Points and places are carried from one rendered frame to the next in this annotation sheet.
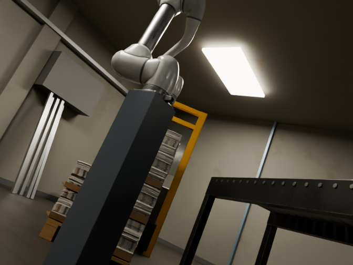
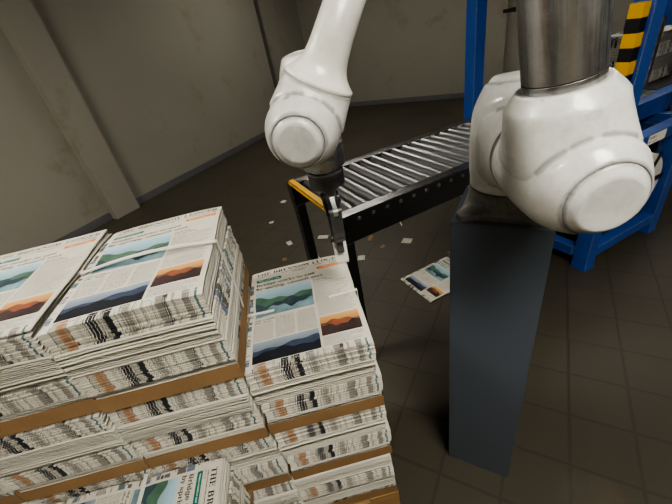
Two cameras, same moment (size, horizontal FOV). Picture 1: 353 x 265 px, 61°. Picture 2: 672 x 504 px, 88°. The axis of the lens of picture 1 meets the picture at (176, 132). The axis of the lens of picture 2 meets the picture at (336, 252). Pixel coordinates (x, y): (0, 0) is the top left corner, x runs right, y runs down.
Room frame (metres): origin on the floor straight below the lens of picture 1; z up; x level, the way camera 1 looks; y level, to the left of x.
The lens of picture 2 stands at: (2.01, 0.83, 1.40)
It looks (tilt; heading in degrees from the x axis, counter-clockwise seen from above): 33 degrees down; 265
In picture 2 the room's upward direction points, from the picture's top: 12 degrees counter-clockwise
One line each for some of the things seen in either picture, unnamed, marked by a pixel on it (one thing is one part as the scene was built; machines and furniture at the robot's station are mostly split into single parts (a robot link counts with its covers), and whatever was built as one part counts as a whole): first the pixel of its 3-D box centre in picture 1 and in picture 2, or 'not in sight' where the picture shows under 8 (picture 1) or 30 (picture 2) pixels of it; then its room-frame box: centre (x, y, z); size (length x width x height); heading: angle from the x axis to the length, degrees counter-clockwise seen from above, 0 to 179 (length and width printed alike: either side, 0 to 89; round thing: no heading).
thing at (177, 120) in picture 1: (173, 119); not in sight; (3.66, 0.10, 1.62); 0.75 x 0.06 x 0.06; 89
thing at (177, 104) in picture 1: (179, 105); not in sight; (3.66, 0.10, 1.82); 0.75 x 0.06 x 0.06; 89
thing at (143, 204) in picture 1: (127, 207); (195, 436); (2.50, 0.12, 0.42); 1.17 x 0.39 x 0.83; 179
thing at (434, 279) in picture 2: not in sight; (438, 277); (1.28, -0.77, 0.00); 0.37 x 0.28 x 0.01; 16
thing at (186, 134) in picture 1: (163, 143); not in sight; (3.68, 0.10, 1.28); 0.57 x 0.01 x 0.65; 89
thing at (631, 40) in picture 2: not in sight; (625, 67); (0.56, -0.53, 1.05); 0.05 x 0.05 x 0.45; 16
